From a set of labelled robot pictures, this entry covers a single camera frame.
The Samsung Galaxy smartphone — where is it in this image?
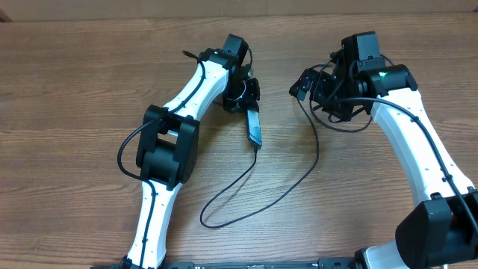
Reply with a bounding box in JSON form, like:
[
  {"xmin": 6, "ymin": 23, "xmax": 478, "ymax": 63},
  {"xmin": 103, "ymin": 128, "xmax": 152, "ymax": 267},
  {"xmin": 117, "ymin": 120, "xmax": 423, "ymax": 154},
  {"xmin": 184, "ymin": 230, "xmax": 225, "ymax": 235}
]
[{"xmin": 246, "ymin": 110, "xmax": 262, "ymax": 146}]

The black charger cable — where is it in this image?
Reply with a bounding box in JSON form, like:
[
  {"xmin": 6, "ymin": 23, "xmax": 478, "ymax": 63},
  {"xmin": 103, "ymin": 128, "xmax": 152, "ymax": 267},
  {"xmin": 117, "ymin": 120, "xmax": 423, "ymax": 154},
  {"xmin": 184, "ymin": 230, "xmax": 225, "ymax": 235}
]
[{"xmin": 199, "ymin": 54, "xmax": 395, "ymax": 229}]

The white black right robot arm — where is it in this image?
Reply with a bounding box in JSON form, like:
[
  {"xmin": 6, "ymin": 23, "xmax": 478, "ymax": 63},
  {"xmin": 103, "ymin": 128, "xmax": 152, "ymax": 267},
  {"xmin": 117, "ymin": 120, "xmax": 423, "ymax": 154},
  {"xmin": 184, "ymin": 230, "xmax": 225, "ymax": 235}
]
[{"xmin": 289, "ymin": 31, "xmax": 477, "ymax": 268}]

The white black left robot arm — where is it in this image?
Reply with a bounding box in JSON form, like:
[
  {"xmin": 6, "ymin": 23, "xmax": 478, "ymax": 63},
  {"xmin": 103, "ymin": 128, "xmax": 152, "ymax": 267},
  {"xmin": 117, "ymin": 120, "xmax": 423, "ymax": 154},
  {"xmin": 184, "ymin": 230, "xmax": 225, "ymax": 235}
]
[{"xmin": 117, "ymin": 34, "xmax": 262, "ymax": 268}]

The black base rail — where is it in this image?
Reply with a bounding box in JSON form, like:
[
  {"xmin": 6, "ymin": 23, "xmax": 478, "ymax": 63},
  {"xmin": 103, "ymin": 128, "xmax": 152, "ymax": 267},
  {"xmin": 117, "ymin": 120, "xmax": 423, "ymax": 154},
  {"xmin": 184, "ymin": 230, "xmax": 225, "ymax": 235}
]
[{"xmin": 90, "ymin": 256, "xmax": 367, "ymax": 269}]

